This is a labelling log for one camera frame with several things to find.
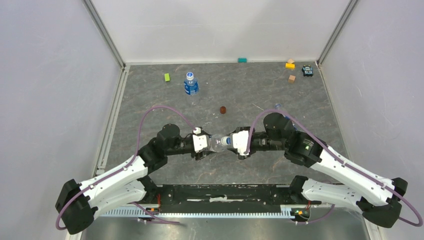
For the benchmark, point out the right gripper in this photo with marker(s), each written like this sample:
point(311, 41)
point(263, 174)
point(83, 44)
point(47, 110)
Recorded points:
point(243, 157)

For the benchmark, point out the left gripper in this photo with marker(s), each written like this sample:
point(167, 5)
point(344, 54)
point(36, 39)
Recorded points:
point(198, 155)

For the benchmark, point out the red label clear bottle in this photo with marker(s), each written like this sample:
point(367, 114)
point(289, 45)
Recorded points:
point(215, 143)

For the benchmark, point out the blue label Pocari bottle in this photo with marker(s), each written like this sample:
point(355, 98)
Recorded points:
point(191, 87)

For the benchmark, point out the white blue Pocari cap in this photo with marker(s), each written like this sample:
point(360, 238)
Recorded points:
point(189, 76)

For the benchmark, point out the white blue bottle cap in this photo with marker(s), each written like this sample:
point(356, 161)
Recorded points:
point(226, 141)

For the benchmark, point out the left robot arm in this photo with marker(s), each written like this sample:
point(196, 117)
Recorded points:
point(80, 203)

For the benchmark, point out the Pepsi label clear bottle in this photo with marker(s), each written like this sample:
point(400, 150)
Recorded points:
point(279, 107)

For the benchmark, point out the brown cylinder block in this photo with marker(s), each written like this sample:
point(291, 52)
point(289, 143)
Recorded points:
point(222, 110)

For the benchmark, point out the green block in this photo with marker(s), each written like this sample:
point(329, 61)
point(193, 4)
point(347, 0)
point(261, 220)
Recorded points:
point(167, 77)

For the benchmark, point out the teal block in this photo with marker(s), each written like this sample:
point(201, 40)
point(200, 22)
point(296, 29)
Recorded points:
point(242, 60)

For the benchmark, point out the tan cube block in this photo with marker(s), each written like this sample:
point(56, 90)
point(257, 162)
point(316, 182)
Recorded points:
point(292, 79)

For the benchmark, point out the yellow block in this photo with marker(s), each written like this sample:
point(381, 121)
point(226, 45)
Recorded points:
point(290, 66)

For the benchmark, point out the black blue toy car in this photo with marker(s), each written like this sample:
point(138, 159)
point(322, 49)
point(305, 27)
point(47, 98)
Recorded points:
point(307, 71)

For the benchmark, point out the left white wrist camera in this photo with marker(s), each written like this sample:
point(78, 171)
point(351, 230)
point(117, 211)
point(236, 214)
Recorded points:
point(200, 140)

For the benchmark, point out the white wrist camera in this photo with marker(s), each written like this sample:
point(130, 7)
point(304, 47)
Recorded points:
point(200, 140)
point(239, 142)

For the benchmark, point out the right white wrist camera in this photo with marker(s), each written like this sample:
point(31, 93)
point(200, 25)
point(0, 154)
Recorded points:
point(239, 142)

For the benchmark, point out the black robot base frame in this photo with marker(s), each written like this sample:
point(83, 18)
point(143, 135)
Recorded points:
point(222, 198)

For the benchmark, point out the white slotted cable duct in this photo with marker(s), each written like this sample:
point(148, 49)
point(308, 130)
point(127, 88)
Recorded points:
point(132, 211)

